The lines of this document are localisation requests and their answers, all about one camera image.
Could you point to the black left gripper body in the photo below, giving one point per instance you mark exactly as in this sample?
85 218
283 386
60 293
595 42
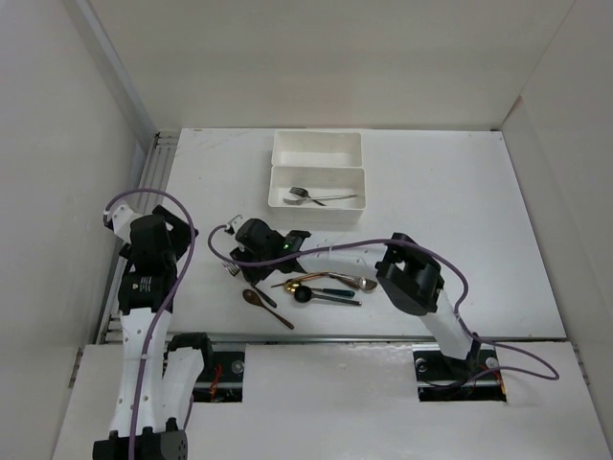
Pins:
180 238

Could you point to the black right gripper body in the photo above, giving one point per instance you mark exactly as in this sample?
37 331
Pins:
257 273

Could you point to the silver fork shiny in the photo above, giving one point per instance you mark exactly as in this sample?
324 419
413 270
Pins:
231 268

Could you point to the dark brown spoon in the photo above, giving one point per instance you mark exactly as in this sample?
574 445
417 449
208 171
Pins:
252 298

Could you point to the copper round spoon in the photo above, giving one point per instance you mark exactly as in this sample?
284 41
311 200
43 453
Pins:
306 277

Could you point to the silver fork matte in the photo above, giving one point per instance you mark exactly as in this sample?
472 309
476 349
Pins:
299 196

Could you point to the black round spoon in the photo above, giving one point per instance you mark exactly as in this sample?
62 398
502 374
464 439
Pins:
304 295

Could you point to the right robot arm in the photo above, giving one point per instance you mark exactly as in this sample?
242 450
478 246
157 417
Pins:
409 275

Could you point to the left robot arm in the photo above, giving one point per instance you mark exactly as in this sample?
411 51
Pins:
155 399

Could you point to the gold round spoon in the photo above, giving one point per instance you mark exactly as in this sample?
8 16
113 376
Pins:
291 286

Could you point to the white near container tray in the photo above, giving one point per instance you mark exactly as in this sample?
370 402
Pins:
319 181

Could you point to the silver round spoon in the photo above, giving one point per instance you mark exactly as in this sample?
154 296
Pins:
356 282

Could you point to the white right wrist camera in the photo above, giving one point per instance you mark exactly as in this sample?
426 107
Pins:
234 224

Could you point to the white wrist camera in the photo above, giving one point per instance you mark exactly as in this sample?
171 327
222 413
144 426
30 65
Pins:
117 214
234 224

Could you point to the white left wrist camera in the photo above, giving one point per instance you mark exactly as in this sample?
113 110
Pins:
117 214

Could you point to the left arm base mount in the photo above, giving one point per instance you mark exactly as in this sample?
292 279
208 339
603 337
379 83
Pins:
225 369

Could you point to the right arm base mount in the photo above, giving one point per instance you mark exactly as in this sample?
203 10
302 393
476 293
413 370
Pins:
442 379

